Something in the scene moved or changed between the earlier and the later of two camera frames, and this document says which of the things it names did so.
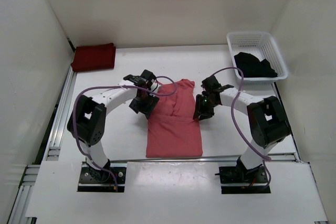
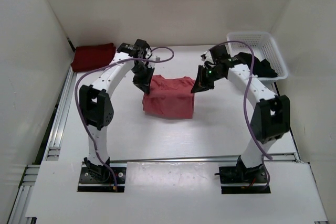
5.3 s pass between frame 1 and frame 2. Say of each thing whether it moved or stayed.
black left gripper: moved
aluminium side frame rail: stayed
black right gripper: moved
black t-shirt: stayed
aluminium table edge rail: stayed
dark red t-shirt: stayed
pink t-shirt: moved
